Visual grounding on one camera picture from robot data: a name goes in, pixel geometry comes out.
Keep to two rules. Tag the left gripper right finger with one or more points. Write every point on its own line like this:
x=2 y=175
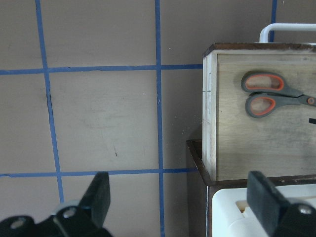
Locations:
x=279 y=216

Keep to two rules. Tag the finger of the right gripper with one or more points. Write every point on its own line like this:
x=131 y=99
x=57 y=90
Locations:
x=312 y=120

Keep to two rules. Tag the wooden drawer with white handle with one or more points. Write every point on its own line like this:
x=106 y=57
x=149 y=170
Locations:
x=280 y=144

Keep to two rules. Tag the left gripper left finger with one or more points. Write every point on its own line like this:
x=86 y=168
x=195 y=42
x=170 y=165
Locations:
x=84 y=219

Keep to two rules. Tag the white plastic tray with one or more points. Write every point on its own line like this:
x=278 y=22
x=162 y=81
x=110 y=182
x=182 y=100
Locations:
x=232 y=216

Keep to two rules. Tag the grey orange scissors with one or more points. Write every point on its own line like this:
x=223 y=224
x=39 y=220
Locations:
x=269 y=91

